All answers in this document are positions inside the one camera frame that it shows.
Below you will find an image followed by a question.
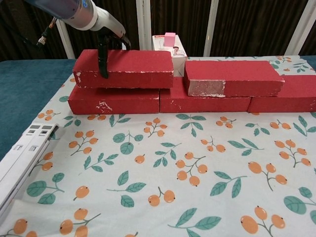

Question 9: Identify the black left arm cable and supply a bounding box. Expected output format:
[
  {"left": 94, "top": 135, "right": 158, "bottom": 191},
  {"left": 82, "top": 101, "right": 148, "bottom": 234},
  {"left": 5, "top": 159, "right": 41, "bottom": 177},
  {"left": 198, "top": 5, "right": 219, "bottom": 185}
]
[{"left": 21, "top": 17, "right": 58, "bottom": 48}]

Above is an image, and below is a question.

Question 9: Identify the red brick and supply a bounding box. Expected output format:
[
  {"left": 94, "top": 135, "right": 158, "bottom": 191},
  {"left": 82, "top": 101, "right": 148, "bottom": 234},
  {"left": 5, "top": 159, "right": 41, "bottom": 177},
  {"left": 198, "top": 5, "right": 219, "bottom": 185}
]
[
  {"left": 159, "top": 83, "right": 252, "bottom": 114},
  {"left": 73, "top": 49, "right": 174, "bottom": 89},
  {"left": 247, "top": 75, "right": 316, "bottom": 114},
  {"left": 183, "top": 60, "right": 285, "bottom": 98},
  {"left": 68, "top": 86, "right": 161, "bottom": 115}
]

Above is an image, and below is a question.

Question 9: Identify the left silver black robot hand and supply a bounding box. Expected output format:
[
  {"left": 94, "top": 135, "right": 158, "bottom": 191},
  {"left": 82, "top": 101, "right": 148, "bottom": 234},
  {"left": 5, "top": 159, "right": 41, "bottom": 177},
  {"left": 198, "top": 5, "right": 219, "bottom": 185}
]
[{"left": 88, "top": 3, "right": 132, "bottom": 80}]

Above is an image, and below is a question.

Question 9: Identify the white lamp product box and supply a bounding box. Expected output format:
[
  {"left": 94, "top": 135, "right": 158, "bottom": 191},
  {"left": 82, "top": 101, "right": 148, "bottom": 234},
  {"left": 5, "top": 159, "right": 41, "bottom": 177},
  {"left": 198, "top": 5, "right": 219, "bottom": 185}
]
[{"left": 152, "top": 34, "right": 188, "bottom": 78}]

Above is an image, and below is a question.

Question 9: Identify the small pink cube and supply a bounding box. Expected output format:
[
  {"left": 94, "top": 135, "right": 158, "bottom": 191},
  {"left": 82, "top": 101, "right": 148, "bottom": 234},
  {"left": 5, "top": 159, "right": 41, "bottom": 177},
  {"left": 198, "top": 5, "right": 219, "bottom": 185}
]
[{"left": 164, "top": 32, "right": 176, "bottom": 47}]

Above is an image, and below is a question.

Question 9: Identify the white folding stand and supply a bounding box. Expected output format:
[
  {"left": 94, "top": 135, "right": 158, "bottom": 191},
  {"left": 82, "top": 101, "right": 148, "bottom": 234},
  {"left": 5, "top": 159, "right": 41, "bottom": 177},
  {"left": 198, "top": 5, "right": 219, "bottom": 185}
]
[{"left": 0, "top": 123, "right": 60, "bottom": 218}]

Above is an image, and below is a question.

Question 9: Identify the white metal frame pole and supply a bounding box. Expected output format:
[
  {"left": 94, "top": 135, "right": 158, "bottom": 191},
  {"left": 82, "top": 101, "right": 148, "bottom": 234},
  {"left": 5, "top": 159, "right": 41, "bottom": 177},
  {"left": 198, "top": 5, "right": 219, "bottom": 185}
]
[
  {"left": 136, "top": 0, "right": 152, "bottom": 58},
  {"left": 55, "top": 19, "right": 76, "bottom": 59},
  {"left": 283, "top": 0, "right": 316, "bottom": 56},
  {"left": 203, "top": 0, "right": 223, "bottom": 58}
]

